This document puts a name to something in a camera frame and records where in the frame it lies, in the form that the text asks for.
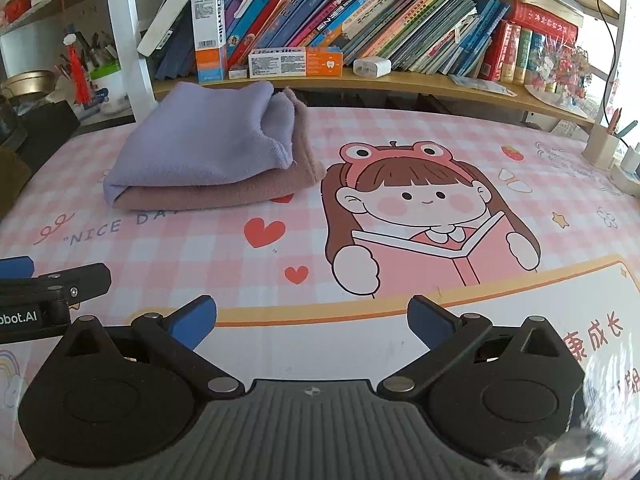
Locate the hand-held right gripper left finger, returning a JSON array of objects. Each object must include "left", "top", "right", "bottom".
[{"left": 60, "top": 295, "right": 246, "bottom": 402}]

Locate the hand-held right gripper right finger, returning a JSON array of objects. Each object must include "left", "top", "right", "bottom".
[{"left": 376, "top": 295, "right": 566, "bottom": 403}]

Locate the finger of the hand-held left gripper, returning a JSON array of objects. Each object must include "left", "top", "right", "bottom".
[
  {"left": 0, "top": 262, "right": 112, "bottom": 306},
  {"left": 0, "top": 256, "right": 36, "bottom": 280}
]

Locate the lavender sweater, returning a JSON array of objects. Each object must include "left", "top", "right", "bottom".
[{"left": 102, "top": 81, "right": 297, "bottom": 206}]

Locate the pink checkered desk mat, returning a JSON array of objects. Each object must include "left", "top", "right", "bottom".
[{"left": 0, "top": 105, "right": 640, "bottom": 480}]

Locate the brown garment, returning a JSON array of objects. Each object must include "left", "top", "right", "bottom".
[{"left": 0, "top": 147, "right": 33, "bottom": 221}]

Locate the dusty pink folded garment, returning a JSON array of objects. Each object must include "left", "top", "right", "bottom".
[{"left": 112, "top": 87, "right": 328, "bottom": 212}]

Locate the black box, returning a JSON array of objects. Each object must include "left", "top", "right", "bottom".
[{"left": 20, "top": 101, "right": 82, "bottom": 173}]

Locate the brass bowl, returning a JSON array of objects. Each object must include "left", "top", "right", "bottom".
[{"left": 0, "top": 70, "right": 57, "bottom": 100}]

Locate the clear plastic wrap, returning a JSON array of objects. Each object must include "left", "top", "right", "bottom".
[{"left": 500, "top": 350, "right": 640, "bottom": 480}]

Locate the white jar with green lid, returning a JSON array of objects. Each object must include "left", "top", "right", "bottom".
[{"left": 89, "top": 62, "right": 133, "bottom": 116}]

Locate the red bottle with white cap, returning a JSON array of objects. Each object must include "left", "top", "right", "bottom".
[{"left": 62, "top": 32, "right": 96, "bottom": 106}]

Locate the bundle of pens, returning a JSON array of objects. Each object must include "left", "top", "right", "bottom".
[{"left": 55, "top": 30, "right": 121, "bottom": 73}]

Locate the blue face mask packet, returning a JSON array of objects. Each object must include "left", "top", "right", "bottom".
[{"left": 447, "top": 74, "right": 519, "bottom": 97}]

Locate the cream pen holder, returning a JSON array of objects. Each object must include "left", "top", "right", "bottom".
[{"left": 582, "top": 122, "right": 623, "bottom": 169}]

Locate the white charger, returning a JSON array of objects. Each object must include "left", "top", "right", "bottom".
[{"left": 353, "top": 56, "right": 392, "bottom": 80}]

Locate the long white orange toothpaste box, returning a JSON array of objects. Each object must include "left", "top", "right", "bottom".
[{"left": 248, "top": 46, "right": 344, "bottom": 80}]

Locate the tall white orange toothpaste box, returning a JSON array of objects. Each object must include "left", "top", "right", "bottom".
[{"left": 191, "top": 0, "right": 230, "bottom": 84}]

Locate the colourful flower decoration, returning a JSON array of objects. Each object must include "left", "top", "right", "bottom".
[{"left": 530, "top": 35, "right": 594, "bottom": 107}]

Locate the row of books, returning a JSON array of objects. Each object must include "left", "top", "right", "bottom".
[{"left": 137, "top": 0, "right": 583, "bottom": 86}]

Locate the white shelf post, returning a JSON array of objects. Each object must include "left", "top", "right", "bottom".
[{"left": 103, "top": 0, "right": 159, "bottom": 122}]

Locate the black cable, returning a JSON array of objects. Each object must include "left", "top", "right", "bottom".
[{"left": 596, "top": 0, "right": 627, "bottom": 88}]

